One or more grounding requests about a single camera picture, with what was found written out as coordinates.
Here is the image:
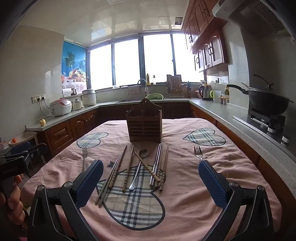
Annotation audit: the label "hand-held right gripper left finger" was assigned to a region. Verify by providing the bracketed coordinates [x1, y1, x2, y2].
[27, 159, 104, 241]

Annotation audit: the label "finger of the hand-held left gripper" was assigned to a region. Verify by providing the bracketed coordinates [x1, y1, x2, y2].
[5, 143, 48, 163]

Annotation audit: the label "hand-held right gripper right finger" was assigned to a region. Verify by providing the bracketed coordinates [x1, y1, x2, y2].
[198, 160, 275, 241]

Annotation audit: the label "dark chopstick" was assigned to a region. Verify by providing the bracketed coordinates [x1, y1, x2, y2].
[98, 155, 122, 208]
[95, 154, 122, 205]

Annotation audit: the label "brown wooden chopstick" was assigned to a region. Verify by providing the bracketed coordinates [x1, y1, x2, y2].
[130, 145, 161, 184]
[108, 145, 127, 189]

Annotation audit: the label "light wooden chopstick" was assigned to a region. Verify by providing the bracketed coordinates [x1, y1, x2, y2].
[159, 144, 169, 192]

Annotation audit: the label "metal chopstick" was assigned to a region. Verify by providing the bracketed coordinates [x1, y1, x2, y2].
[152, 144, 163, 186]
[149, 144, 161, 186]

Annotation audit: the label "wooden utensil holder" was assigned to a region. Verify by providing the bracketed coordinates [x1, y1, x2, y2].
[125, 98, 163, 142]

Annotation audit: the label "person's left hand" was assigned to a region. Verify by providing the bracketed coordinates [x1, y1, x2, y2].
[0, 175, 26, 226]

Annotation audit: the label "wooden lower cabinets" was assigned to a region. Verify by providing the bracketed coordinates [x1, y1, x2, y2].
[37, 102, 296, 209]

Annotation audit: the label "wooden cabinets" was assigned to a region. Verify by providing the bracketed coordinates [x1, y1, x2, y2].
[181, 0, 229, 73]
[37, 102, 296, 209]

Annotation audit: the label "pink plaid-heart tablecloth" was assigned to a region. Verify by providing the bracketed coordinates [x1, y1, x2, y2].
[20, 118, 282, 241]

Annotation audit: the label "white red rice cooker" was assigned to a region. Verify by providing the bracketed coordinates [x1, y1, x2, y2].
[50, 98, 73, 116]

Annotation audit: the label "metal spoon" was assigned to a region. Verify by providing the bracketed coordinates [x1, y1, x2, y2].
[129, 148, 148, 191]

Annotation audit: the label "small white pot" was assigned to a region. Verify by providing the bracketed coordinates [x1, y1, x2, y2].
[72, 98, 83, 111]

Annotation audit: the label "grey kitchen countertop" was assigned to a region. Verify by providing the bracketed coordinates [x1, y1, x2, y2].
[25, 97, 296, 176]

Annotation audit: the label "large white cooker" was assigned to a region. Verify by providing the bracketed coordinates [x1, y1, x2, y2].
[82, 89, 97, 107]

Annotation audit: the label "gas stove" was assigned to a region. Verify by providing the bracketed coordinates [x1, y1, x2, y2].
[233, 108, 292, 144]

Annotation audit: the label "steel electric kettle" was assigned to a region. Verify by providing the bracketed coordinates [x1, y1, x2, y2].
[198, 84, 213, 101]

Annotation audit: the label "black wok with lid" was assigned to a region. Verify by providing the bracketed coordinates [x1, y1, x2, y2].
[227, 74, 294, 115]

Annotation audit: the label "metal faucet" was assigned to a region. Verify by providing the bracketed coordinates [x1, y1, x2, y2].
[137, 79, 148, 98]

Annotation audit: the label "dish rack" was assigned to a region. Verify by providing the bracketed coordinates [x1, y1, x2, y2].
[166, 75, 185, 98]

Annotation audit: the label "kitchen window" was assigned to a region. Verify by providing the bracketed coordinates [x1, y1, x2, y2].
[87, 32, 206, 91]

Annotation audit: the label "wooden upper cabinets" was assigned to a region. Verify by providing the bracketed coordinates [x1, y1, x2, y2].
[181, 0, 229, 73]

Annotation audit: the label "range hood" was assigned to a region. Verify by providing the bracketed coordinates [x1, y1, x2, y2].
[211, 0, 292, 35]

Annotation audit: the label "black power cable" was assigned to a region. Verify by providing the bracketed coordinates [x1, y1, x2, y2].
[38, 100, 52, 117]

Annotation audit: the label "tropical fruit wall poster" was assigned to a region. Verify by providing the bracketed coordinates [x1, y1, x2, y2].
[62, 41, 89, 90]

